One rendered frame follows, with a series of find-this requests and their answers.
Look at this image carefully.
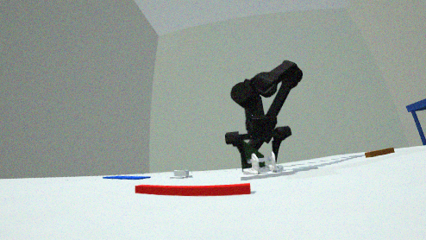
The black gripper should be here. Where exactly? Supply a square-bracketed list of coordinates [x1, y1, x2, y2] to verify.
[225, 110, 292, 167]

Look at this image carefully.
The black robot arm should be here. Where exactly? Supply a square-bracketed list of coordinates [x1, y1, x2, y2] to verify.
[231, 60, 303, 151]

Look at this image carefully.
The red flat bar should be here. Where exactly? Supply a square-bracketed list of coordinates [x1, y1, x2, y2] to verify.
[135, 183, 251, 197]

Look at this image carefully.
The brown flat bar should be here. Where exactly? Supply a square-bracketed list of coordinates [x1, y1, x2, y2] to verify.
[365, 148, 395, 158]

